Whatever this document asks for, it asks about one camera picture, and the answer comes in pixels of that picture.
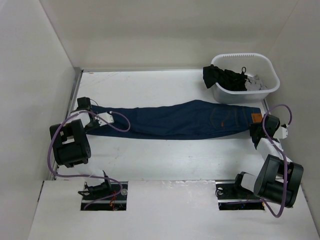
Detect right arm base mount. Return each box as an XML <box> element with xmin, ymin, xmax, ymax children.
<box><xmin>215</xmin><ymin>172</ymin><xmax>265</xmax><ymax>211</ymax></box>

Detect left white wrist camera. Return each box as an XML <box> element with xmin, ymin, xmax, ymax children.
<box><xmin>96</xmin><ymin>112</ymin><xmax>114</xmax><ymax>127</ymax></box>

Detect black garment in basket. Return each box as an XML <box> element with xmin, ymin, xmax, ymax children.
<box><xmin>202</xmin><ymin>64</ymin><xmax>248</xmax><ymax>92</ymax></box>

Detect grey white garment in basket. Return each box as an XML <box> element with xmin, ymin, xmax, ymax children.
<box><xmin>244</xmin><ymin>74</ymin><xmax>268</xmax><ymax>91</ymax></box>

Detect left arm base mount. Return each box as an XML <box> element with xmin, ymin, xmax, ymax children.
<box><xmin>78</xmin><ymin>180</ymin><xmax>129</xmax><ymax>212</ymax></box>

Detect white plastic laundry basket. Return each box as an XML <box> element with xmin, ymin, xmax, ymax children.
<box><xmin>210</xmin><ymin>52</ymin><xmax>280</xmax><ymax>105</ymax></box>

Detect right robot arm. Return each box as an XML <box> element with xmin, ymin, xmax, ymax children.
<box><xmin>231</xmin><ymin>113</ymin><xmax>304</xmax><ymax>208</ymax></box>

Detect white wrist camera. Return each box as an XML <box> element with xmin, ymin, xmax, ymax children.
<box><xmin>96</xmin><ymin>112</ymin><xmax>114</xmax><ymax>127</ymax></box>
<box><xmin>273</xmin><ymin>124</ymin><xmax>289</xmax><ymax>139</ymax></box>

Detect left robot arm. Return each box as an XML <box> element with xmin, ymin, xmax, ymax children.
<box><xmin>48</xmin><ymin>97</ymin><xmax>104</xmax><ymax>168</ymax></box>

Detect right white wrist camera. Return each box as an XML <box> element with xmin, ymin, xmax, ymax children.
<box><xmin>273</xmin><ymin>124</ymin><xmax>289</xmax><ymax>139</ymax></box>

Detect dark blue denim trousers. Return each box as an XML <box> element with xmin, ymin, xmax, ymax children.
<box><xmin>88</xmin><ymin>100</ymin><xmax>262</xmax><ymax>140</ymax></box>

